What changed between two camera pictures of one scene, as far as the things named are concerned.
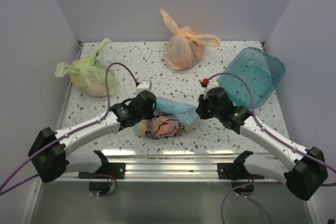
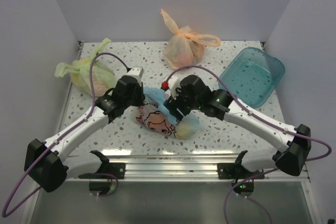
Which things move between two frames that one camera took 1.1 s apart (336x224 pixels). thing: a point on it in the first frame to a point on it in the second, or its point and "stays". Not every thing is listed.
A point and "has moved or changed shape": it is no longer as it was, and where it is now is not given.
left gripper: [149, 114] to [139, 87]
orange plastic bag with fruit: [185, 49] stays
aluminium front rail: [172, 168] stays
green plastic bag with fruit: [88, 74] stays
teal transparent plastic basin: [260, 70] stays
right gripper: [200, 109] to [172, 104]
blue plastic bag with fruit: [170, 120] has moved or changed shape
